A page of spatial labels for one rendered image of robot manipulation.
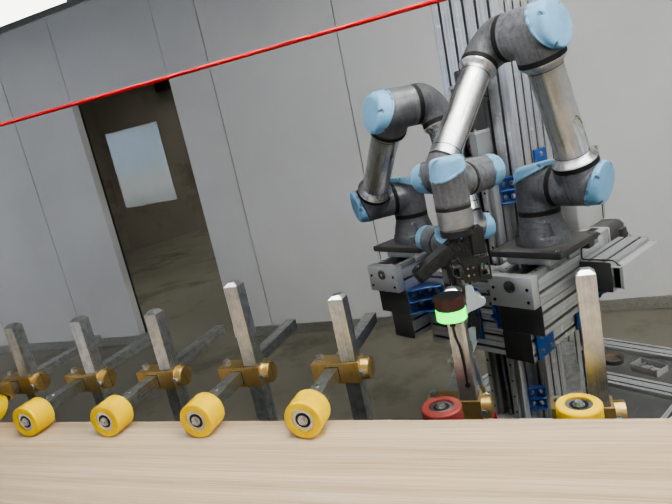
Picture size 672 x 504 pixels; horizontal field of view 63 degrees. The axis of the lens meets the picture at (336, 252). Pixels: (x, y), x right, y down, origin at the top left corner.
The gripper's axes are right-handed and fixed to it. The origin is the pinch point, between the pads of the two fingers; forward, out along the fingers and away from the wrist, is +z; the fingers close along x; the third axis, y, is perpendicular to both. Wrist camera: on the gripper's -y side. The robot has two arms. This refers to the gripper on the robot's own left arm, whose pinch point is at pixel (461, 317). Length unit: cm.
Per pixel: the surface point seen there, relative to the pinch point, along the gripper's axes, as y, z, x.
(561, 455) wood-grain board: 5.3, 11.6, -36.9
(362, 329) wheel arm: -22.1, 5.5, 19.8
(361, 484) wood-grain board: -27.0, 11.6, -34.5
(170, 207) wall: -383, 35, 1054
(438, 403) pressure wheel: -10.1, 10.4, -15.7
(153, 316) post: -72, -10, 16
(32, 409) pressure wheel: -104, 4, 8
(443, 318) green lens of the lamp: -6.0, -6.2, -14.4
